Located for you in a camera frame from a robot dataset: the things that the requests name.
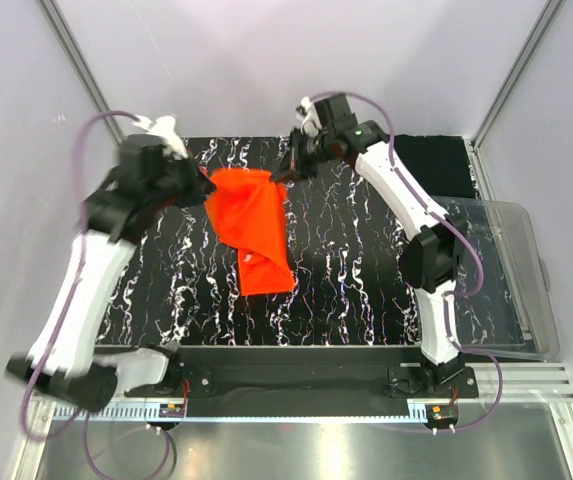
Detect folded black t shirt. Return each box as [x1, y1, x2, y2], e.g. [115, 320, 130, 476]
[394, 135, 477, 199]

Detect right aluminium frame post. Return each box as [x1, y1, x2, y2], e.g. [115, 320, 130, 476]
[470, 0, 566, 150]

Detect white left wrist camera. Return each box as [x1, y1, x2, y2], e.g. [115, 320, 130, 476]
[132, 115, 190, 159]

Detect orange t shirt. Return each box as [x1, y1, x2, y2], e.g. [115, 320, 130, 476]
[205, 167, 295, 296]

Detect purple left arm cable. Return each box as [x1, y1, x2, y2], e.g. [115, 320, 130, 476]
[18, 110, 179, 479]

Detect aluminium frame post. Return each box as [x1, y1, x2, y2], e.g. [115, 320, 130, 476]
[470, 0, 566, 150]
[35, 0, 132, 153]

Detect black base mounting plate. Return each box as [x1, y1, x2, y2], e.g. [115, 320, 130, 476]
[134, 346, 479, 418]

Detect left aluminium frame post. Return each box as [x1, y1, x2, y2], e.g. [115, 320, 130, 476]
[35, 0, 132, 153]

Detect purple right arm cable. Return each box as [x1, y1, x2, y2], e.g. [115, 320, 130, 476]
[310, 90, 504, 434]

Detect orange connector block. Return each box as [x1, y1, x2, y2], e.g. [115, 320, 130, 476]
[159, 403, 186, 418]
[430, 404, 459, 421]

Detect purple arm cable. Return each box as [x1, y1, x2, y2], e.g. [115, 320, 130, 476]
[18, 110, 179, 479]
[310, 90, 504, 434]

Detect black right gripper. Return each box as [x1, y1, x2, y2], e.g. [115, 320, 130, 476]
[269, 127, 334, 185]

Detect clear plastic bin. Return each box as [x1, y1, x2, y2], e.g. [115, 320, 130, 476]
[436, 196, 560, 361]

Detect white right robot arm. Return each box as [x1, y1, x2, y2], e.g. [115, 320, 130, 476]
[271, 121, 464, 397]

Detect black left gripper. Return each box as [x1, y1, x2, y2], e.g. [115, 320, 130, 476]
[146, 146, 216, 212]

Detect right orange connector block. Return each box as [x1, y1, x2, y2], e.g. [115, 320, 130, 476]
[430, 404, 459, 421]

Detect left orange connector block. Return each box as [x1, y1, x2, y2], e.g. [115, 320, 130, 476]
[159, 403, 186, 418]

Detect slotted cable duct rail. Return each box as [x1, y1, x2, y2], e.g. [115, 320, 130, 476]
[79, 401, 428, 424]

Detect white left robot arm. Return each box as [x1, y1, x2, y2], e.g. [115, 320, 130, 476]
[6, 133, 215, 412]

